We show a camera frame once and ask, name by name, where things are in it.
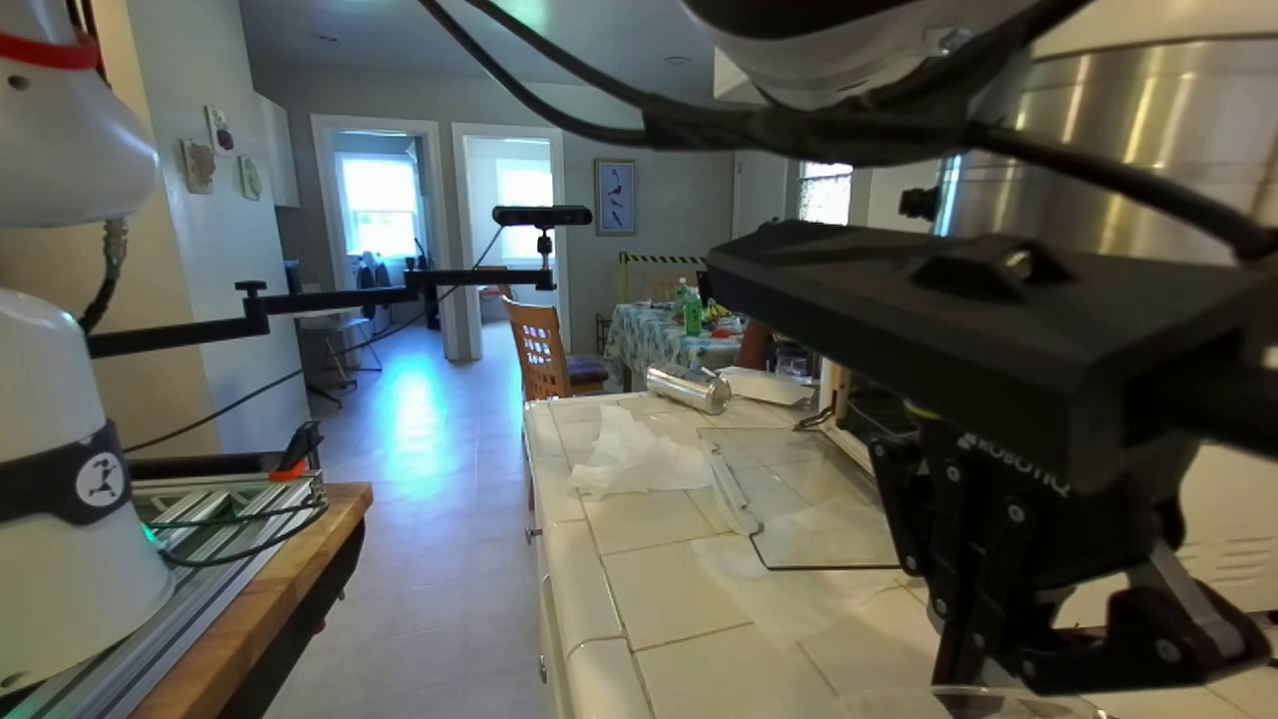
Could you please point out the orange black clamp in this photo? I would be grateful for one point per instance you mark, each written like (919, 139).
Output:
(297, 452)

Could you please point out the glass oven door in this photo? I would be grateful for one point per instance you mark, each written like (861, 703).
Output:
(813, 506)

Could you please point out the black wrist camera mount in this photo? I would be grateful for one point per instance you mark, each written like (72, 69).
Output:
(983, 346)

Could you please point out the aluminium foil roll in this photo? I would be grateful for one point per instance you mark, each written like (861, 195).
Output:
(683, 387)

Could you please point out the green bottle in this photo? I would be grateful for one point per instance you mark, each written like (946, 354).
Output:
(690, 306)

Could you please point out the orange backed chair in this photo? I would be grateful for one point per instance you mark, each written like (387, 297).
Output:
(541, 347)

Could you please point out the framed wall picture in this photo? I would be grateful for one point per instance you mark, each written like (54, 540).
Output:
(616, 195)

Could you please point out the wooden side table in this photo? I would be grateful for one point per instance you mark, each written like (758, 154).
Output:
(174, 599)

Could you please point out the beige wall plaque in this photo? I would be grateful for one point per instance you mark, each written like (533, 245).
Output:
(199, 163)

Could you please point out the black stereo camera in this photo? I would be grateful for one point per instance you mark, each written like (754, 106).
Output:
(541, 211)

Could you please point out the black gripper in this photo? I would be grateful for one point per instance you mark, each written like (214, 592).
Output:
(1042, 531)

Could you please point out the small wall ornament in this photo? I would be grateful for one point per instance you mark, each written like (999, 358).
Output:
(248, 175)

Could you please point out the black camera boom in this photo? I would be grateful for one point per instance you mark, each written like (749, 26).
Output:
(344, 299)

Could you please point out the bright window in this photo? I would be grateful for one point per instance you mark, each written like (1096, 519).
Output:
(513, 199)
(379, 205)

